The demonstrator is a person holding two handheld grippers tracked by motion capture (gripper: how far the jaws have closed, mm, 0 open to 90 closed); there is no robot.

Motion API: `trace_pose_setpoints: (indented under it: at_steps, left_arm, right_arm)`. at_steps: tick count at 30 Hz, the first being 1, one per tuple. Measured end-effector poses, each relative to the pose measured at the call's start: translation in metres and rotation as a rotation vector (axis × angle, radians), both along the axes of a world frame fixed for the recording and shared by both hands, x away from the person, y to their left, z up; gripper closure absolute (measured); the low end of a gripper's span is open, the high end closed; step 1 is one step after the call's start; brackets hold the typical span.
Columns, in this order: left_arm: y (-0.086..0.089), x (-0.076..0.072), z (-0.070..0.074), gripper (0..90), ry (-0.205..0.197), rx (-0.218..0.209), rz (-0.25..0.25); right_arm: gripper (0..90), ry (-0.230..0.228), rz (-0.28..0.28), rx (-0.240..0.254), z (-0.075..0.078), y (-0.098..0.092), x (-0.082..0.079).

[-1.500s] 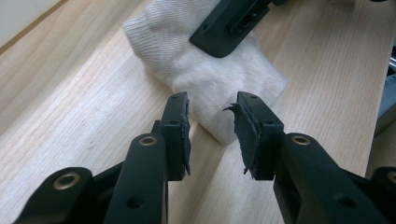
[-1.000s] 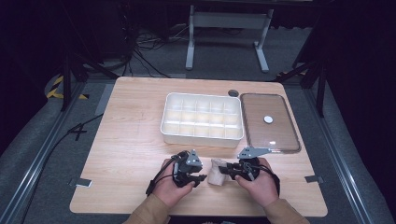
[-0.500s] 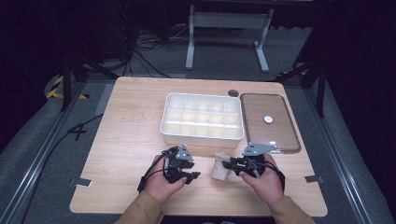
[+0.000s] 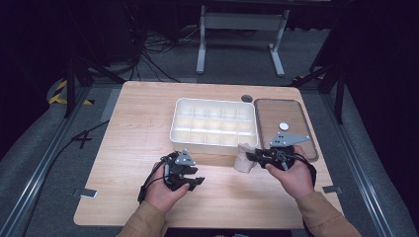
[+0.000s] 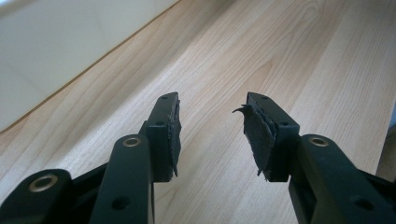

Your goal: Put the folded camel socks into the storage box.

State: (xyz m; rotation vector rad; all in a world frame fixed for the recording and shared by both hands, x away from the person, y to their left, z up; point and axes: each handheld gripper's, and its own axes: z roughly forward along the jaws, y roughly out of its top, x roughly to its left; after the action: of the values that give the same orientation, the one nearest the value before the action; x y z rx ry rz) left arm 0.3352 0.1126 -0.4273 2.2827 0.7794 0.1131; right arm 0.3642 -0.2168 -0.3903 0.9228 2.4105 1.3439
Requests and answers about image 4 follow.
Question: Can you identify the white metal stand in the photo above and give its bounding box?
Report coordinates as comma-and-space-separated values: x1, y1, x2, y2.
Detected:
196, 4, 292, 79

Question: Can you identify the person's left hand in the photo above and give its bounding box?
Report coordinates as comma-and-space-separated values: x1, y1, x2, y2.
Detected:
143, 162, 192, 214

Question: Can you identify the grey tape piece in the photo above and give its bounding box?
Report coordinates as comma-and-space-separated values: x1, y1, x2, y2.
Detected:
321, 185, 344, 195
72, 188, 99, 199

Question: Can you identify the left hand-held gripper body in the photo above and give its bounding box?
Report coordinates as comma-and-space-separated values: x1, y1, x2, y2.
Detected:
160, 148, 200, 193

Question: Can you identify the black tripod stand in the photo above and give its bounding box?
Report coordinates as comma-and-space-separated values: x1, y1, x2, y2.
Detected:
290, 60, 348, 126
63, 53, 126, 119

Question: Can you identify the black floor cable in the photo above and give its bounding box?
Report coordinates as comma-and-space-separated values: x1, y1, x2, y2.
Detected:
19, 119, 111, 236

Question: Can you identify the person's right hand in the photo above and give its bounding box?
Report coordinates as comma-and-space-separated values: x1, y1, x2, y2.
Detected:
264, 144, 316, 201

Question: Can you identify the yellow black striped tape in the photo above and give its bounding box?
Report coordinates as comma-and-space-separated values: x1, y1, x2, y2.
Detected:
47, 79, 95, 107

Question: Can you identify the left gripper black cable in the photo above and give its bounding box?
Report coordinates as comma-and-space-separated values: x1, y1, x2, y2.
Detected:
136, 152, 180, 204

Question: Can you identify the brown wooden tray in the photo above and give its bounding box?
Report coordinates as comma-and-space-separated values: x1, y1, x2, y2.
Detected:
253, 98, 320, 163

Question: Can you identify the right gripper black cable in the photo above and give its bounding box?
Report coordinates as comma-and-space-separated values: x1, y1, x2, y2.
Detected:
290, 152, 318, 187

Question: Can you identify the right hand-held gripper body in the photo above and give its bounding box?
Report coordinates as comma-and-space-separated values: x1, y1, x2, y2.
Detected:
255, 131, 311, 171

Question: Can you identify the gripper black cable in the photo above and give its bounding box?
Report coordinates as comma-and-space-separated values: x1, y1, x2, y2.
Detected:
290, 152, 318, 187
136, 152, 180, 204

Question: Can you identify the beige sock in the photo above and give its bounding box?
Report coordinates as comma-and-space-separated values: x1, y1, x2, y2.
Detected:
233, 142, 259, 175

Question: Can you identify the white divided storage box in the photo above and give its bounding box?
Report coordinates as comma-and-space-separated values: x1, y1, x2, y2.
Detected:
169, 97, 259, 157

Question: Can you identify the bundle of black cables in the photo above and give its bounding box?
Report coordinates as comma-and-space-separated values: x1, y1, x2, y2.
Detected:
129, 3, 200, 84

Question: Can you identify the aluminium floor rail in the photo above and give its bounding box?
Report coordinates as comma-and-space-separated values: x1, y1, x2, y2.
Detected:
0, 86, 92, 237
320, 92, 394, 237

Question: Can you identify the black tape cross mark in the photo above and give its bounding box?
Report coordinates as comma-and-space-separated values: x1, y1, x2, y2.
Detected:
71, 129, 94, 150

